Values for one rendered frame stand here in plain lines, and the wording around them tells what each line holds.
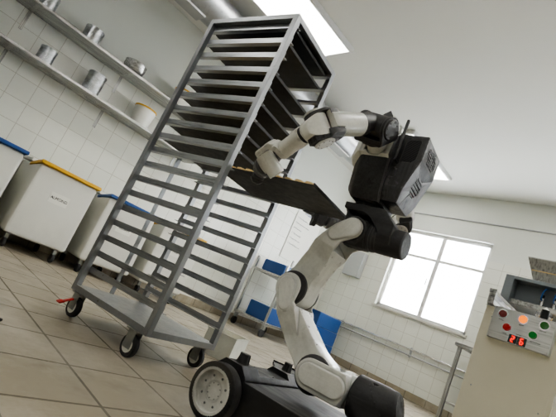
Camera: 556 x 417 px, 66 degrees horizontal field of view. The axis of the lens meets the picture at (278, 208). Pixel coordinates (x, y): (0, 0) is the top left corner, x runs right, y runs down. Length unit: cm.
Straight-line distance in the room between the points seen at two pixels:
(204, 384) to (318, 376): 41
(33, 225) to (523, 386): 355
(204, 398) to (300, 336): 42
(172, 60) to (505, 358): 439
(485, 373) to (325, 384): 80
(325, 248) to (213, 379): 65
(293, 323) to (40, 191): 279
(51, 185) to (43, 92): 106
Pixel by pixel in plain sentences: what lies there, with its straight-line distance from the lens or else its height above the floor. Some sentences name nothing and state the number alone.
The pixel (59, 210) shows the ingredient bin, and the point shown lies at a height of 44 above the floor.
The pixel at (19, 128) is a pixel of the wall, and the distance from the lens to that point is 464.
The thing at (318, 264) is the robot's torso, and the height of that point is 67.
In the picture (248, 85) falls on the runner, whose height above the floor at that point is 140.
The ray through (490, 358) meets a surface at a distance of 215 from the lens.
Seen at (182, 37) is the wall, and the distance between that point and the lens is 537.
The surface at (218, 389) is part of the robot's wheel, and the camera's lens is 163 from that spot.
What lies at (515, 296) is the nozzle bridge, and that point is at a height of 107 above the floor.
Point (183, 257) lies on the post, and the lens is 193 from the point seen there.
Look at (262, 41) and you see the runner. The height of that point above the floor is 167.
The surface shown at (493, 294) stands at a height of 88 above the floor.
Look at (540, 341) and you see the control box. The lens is 208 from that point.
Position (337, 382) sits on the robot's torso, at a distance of 160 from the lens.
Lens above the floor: 46
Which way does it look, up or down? 12 degrees up
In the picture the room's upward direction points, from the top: 24 degrees clockwise
